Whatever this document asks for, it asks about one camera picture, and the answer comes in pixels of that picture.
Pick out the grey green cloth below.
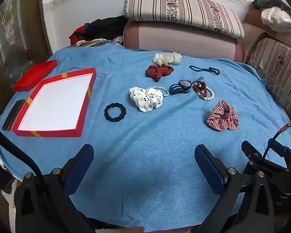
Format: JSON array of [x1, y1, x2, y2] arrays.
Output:
[[252, 0, 289, 10]]

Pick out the blue towel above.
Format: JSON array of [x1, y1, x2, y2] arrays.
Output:
[[0, 44, 291, 233]]

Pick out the pile of dark clothes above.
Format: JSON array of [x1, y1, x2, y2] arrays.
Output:
[[69, 16, 129, 46]]

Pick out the pearl bead bracelet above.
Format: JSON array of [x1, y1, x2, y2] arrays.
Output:
[[148, 85, 171, 97]]

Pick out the brown sofa armrest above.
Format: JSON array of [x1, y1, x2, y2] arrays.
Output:
[[243, 9, 291, 44]]

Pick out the navy striped watch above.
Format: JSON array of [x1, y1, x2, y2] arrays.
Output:
[[169, 79, 193, 96]]

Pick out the thin black hair tie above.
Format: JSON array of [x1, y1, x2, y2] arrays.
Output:
[[189, 64, 220, 75]]

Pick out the red box with white inside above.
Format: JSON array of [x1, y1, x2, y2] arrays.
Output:
[[12, 67, 97, 138]]

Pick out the striped floral sofa seat cushion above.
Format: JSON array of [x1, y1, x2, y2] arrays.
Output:
[[247, 37, 291, 122]]

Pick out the black ring scrunchie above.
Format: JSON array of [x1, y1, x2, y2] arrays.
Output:
[[104, 103, 127, 123]]

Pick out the thin red striped cable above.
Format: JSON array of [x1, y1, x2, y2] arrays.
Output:
[[264, 119, 291, 161]]

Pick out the black rectangular case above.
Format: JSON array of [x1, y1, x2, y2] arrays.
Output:
[[2, 99, 26, 131]]

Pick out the thick black cable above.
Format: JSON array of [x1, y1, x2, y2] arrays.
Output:
[[0, 126, 43, 176]]

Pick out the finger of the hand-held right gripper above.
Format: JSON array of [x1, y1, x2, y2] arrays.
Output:
[[241, 140, 286, 173], [242, 160, 285, 193]]

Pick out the white scrunchie with black dots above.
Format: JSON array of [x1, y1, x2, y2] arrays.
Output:
[[129, 86, 164, 113]]

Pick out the red plaid scrunchie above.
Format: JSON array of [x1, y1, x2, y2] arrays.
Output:
[[207, 99, 240, 131]]

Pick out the dark patterned glass door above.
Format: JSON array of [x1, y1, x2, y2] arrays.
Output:
[[0, 0, 52, 90]]

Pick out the red polka dot scrunchie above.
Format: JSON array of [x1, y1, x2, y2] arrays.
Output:
[[145, 63, 174, 82]]

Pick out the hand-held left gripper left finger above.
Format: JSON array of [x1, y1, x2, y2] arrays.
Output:
[[15, 144, 95, 233]]

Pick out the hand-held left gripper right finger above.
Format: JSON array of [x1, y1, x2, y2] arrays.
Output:
[[194, 144, 277, 233]]

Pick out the white bead bracelet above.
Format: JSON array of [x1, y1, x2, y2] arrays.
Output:
[[199, 87, 215, 101]]

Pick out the beige patterned scarf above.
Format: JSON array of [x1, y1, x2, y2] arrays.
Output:
[[75, 38, 124, 48]]

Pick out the small red box lid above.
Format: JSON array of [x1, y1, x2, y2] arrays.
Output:
[[12, 59, 59, 92]]

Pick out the cream dotted scrunchie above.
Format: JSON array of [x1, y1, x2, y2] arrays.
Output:
[[152, 52, 183, 65]]

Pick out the pink sofa backrest cushion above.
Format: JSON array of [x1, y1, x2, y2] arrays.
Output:
[[123, 20, 244, 63]]

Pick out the white crumpled cloth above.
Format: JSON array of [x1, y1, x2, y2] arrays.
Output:
[[261, 6, 291, 33]]

